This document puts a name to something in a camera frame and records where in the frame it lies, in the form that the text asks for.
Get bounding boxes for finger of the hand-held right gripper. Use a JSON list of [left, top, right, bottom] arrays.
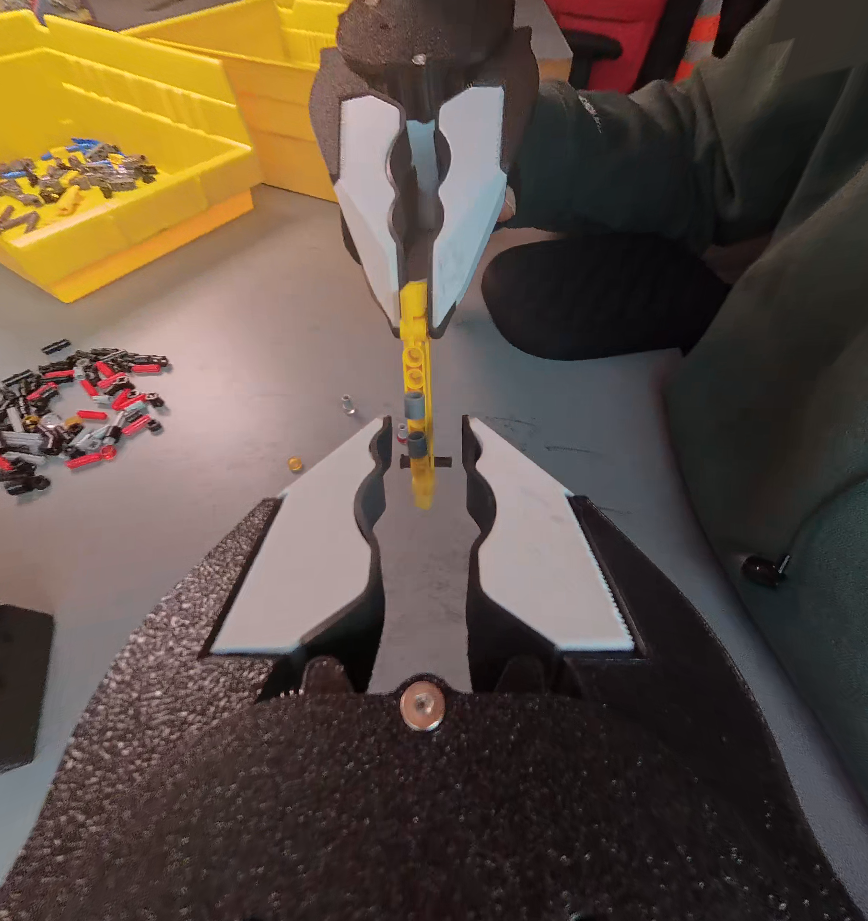
[[425, 83, 510, 341], [332, 94, 410, 339]]

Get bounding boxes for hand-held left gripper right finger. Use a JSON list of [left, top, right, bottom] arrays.
[[463, 414, 636, 654]]

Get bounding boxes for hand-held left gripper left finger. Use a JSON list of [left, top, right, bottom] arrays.
[[208, 414, 393, 656]]

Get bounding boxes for yellow lego beam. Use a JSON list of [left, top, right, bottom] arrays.
[[397, 281, 454, 513]]

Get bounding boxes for pile of red black lego pins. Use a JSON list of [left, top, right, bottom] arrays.
[[0, 338, 171, 497]]

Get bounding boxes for yellow lego model black base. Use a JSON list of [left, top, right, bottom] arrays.
[[0, 580, 56, 787]]

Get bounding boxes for heap of dark grey lego parts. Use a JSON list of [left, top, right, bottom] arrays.
[[0, 135, 159, 236]]

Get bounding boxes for yellow parts bin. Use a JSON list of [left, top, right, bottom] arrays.
[[0, 10, 264, 305], [121, 0, 339, 204], [274, 0, 346, 55]]

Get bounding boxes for black chair armrest pad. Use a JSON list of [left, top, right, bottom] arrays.
[[481, 234, 731, 362]]

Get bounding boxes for red office chair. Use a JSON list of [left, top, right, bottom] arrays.
[[545, 0, 669, 94]]

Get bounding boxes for orange traffic cone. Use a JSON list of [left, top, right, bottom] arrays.
[[674, 0, 724, 84]]

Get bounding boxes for person's green sweatshirt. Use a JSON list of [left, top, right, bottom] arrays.
[[664, 0, 868, 853]]

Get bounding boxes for black cable plug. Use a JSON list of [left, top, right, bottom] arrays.
[[741, 552, 793, 590]]

